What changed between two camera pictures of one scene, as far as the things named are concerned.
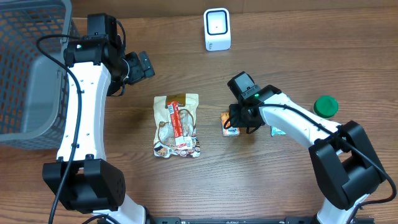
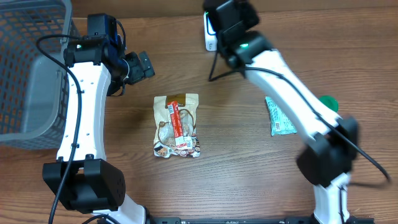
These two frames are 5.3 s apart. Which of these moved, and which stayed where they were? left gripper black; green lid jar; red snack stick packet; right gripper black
Moved: right gripper black
Stayed: green lid jar; left gripper black; red snack stick packet
